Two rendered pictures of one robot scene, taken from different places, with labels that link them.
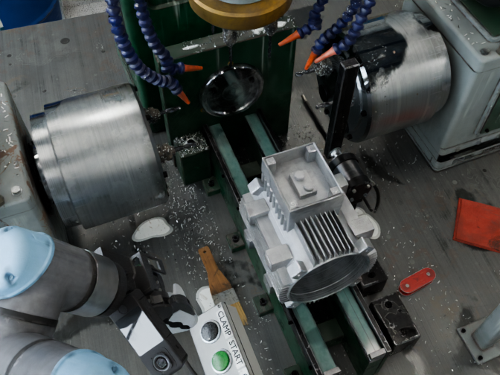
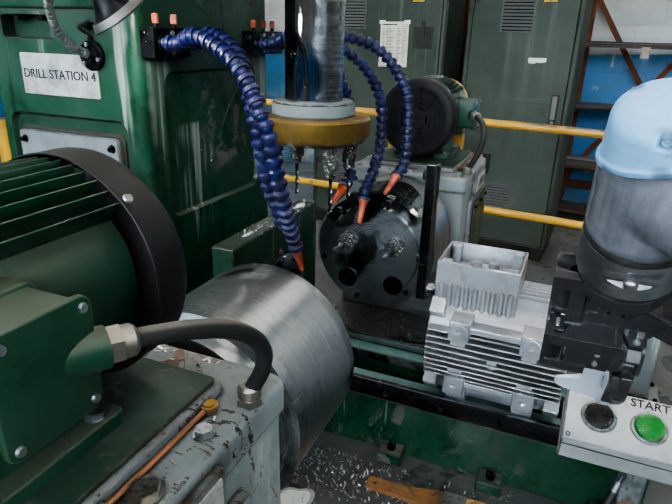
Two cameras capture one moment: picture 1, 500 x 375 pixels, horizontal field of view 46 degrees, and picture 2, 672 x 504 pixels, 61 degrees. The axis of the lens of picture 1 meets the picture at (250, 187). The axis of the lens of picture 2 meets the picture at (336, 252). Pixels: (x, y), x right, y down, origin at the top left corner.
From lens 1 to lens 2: 83 cm
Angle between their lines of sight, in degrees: 48
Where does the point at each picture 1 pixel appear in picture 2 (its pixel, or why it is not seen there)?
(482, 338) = (642, 382)
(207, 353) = (625, 439)
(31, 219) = (274, 441)
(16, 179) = (237, 371)
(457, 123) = not seen: hidden behind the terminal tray
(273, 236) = (505, 331)
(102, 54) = not seen: hidden behind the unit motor
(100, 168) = (299, 340)
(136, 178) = (334, 345)
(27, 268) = not seen: outside the picture
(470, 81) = (459, 205)
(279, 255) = (537, 333)
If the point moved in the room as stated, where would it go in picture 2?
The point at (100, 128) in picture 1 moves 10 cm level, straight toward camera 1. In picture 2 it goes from (265, 295) to (342, 312)
